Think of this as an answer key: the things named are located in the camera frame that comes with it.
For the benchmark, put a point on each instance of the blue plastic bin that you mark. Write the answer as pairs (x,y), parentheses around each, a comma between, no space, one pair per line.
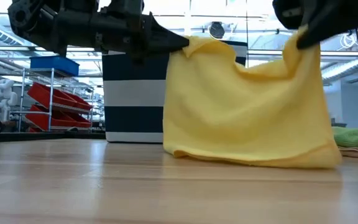
(54,64)

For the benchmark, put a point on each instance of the green microfiber towel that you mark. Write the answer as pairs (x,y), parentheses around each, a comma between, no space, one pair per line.
(357,137)

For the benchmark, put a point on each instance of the yellow microfiber towel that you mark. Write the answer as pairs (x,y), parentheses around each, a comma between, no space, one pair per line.
(244,118)

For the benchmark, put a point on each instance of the navy white striped fabric basket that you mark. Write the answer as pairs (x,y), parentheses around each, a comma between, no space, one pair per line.
(132,93)

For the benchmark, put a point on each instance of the black metal table frame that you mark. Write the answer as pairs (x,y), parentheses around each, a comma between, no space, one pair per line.
(26,137)

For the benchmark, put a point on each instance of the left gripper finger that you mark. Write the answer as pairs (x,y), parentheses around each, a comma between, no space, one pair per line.
(166,40)

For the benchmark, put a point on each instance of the red plastic bin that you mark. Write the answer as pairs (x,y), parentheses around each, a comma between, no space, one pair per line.
(51,95)
(42,119)

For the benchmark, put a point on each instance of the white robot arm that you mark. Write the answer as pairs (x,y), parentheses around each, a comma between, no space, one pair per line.
(3,96)

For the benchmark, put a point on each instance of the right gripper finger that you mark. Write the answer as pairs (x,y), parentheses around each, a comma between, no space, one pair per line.
(337,18)

